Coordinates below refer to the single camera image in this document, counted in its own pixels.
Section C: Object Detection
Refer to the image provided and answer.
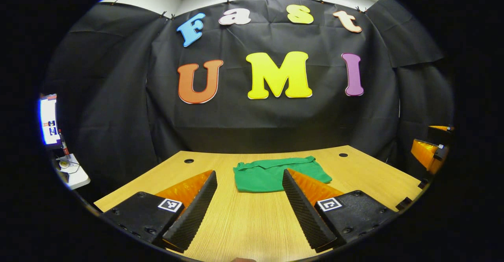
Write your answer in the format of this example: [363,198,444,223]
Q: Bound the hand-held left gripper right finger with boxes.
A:
[282,168,398,253]

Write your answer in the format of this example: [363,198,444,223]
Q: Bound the green T-shirt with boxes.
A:
[233,156,332,193]

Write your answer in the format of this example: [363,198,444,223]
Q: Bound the white side table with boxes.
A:
[55,154,91,190]

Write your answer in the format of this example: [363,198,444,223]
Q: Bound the computer monitor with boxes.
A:
[39,94,62,149]

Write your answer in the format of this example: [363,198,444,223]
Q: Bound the black backdrop cloth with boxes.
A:
[41,0,455,188]

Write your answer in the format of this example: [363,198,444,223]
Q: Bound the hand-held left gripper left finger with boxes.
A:
[102,170,218,253]

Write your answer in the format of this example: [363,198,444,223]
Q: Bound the small red bottle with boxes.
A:
[59,129,70,156]

